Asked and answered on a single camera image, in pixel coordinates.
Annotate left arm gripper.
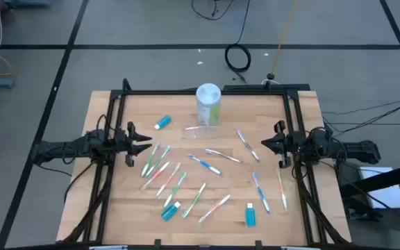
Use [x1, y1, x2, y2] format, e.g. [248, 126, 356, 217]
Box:
[114, 121, 153, 167]

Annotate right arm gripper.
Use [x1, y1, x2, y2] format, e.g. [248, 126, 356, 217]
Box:
[260, 119, 313, 169]

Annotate purple toothbrush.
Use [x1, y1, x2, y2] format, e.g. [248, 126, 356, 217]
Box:
[204, 148, 244, 164]
[235, 128, 261, 163]

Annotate small blue tube top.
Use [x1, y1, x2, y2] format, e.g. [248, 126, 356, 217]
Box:
[153, 115, 173, 131]

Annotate blue toothbrush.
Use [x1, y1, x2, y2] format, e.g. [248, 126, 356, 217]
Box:
[251, 171, 272, 215]
[187, 153, 223, 176]

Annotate blue toothpaste tube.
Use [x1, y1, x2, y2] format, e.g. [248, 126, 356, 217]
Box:
[160, 201, 182, 222]

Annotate small blue mouthwash bottle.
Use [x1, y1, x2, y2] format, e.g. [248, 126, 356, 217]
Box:
[244, 202, 257, 228]

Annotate clear acrylic organizer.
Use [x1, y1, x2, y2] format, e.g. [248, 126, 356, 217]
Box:
[181, 119, 222, 140]

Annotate white green wipes canister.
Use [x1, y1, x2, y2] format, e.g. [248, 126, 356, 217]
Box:
[195, 83, 222, 126]

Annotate black metal stand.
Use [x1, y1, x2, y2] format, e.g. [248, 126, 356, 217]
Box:
[338, 161, 400, 250]

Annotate white box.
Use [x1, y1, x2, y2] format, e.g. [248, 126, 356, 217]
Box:
[358, 166, 400, 210]

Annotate black aluminium table frame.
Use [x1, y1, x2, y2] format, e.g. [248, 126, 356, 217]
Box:
[56, 78, 352, 250]

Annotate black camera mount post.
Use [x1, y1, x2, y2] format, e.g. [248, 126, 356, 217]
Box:
[261, 72, 281, 92]

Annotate coiled black cable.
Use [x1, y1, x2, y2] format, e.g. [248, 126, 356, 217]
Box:
[224, 0, 252, 84]

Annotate yellow cable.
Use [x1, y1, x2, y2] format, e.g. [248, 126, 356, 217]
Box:
[271, 0, 300, 76]

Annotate black cable loop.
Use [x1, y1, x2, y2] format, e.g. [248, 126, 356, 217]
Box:
[190, 0, 235, 21]

